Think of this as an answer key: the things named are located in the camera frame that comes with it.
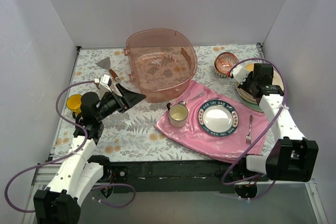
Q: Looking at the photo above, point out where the pink satin cloth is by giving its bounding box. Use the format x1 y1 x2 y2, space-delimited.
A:
155 81 268 163

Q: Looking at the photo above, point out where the metal spatula wooden handle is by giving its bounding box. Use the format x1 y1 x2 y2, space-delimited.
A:
96 57 120 83

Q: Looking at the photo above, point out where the light green plate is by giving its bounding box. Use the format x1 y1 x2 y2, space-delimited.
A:
242 99 263 113

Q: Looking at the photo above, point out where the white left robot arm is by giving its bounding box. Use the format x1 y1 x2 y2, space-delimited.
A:
34 84 146 223

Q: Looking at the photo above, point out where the silver fork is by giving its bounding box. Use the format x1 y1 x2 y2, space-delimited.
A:
246 114 253 145

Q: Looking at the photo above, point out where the pink translucent plastic bin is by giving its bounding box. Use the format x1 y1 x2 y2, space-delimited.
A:
124 28 197 103

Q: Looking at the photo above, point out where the cream enamel mug black rim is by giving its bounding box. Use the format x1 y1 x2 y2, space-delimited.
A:
166 103 189 128

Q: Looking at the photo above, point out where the green rimmed white plate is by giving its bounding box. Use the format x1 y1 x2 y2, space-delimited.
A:
197 100 239 137

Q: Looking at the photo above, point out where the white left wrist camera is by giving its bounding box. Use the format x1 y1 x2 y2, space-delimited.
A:
94 74 113 92

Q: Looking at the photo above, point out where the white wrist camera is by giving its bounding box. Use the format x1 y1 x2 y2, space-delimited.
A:
229 65 250 83
94 74 113 92

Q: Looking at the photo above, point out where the silver spoon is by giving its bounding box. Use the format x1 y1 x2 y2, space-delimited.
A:
178 92 205 106

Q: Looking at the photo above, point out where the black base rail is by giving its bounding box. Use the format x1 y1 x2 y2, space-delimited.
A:
104 158 253 193

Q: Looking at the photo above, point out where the red patterned bowl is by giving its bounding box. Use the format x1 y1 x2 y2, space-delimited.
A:
214 52 239 74

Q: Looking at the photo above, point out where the cream and yellow floral plate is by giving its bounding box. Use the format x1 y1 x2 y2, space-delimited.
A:
236 63 284 104

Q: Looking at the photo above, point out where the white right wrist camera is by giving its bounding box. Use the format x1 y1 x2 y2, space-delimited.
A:
229 65 250 83

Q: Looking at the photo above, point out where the yellow enamel mug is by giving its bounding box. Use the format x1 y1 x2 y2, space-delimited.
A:
66 94 82 119

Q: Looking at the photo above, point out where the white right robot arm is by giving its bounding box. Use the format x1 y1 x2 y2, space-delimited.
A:
229 60 319 182

